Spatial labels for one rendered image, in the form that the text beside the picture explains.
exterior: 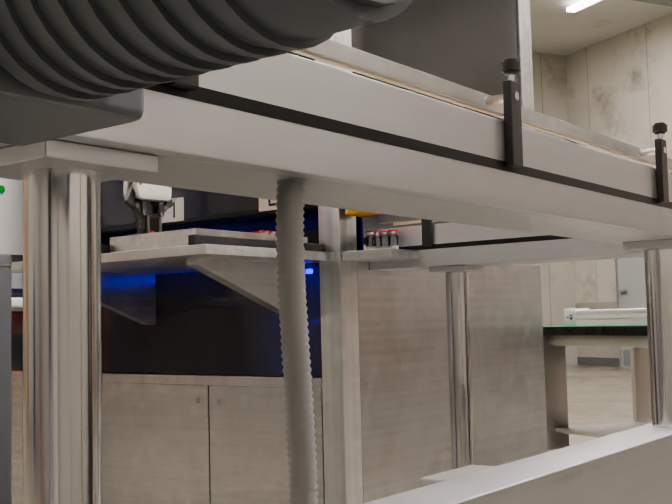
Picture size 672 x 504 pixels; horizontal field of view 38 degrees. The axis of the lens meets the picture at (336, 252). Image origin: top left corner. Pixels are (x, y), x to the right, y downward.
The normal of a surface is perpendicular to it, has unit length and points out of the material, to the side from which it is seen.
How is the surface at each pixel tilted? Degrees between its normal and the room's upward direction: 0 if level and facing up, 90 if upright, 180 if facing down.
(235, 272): 90
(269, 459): 90
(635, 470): 90
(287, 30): 175
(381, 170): 90
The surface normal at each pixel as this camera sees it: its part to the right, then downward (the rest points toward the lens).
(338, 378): -0.61, -0.04
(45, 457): -0.17, -0.07
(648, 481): 0.79, -0.06
